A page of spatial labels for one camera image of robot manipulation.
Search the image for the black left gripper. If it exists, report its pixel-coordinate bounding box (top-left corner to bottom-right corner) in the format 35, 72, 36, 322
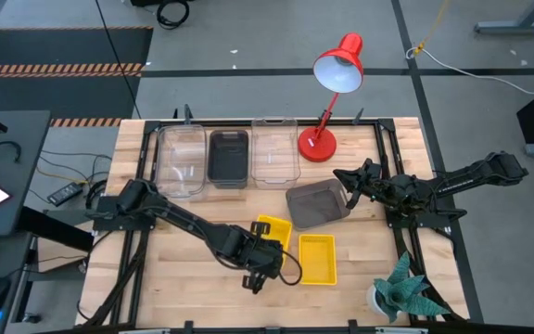
241, 221, 277, 295

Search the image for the brownish grey plastic bin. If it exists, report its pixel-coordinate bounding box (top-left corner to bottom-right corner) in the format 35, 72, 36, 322
285, 178, 352, 232

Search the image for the yellow hanging rope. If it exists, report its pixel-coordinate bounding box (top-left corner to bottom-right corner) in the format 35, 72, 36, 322
413, 0, 452, 58

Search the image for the yellow slotted plastic basket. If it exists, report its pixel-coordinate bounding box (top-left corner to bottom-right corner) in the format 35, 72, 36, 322
255, 213, 294, 269
298, 234, 338, 287

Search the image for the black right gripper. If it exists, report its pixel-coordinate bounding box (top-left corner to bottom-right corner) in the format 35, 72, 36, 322
333, 168, 391, 211

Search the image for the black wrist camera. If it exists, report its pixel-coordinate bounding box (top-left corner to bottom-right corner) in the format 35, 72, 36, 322
267, 250, 286, 279
362, 158, 384, 180

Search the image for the red desk lamp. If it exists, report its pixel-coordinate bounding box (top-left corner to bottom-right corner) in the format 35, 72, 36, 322
297, 32, 365, 164

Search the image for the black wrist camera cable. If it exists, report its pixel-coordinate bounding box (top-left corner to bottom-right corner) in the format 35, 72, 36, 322
275, 249, 303, 287

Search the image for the dark grey plastic bin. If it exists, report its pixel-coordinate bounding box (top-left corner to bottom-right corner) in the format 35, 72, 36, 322
207, 128, 250, 190

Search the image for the green plant in white pot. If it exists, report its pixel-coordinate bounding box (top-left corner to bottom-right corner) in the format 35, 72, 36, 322
366, 250, 452, 325

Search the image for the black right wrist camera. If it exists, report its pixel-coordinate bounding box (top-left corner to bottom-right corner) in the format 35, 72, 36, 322
362, 158, 384, 180

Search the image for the black power adapter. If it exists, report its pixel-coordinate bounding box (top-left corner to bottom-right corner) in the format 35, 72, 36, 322
46, 181, 85, 208

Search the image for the grey metal table leg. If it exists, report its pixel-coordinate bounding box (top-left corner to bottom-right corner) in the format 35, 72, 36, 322
474, 0, 534, 35

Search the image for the black hanging cable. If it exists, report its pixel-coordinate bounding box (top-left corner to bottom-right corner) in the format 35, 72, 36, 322
94, 0, 144, 121

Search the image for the coiled black cable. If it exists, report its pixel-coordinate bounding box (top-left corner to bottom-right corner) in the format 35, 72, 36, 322
156, 0, 191, 31

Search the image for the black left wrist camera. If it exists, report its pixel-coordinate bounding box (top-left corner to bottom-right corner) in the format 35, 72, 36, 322
267, 250, 286, 279

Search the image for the dark grey desk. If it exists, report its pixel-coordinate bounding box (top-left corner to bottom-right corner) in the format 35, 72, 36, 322
0, 109, 95, 334

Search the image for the black metal rig frame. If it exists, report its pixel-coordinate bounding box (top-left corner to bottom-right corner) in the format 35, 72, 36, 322
81, 105, 484, 334

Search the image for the clear plastic bin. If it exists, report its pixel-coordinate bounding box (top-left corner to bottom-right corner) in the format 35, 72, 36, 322
156, 125, 207, 196
153, 123, 209, 200
249, 115, 302, 191

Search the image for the black hazard striped mat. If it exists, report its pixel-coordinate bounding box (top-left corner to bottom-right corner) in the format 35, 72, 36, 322
0, 26, 155, 129

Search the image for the white floor cable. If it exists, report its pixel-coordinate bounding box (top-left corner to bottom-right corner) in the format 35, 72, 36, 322
404, 45, 534, 96

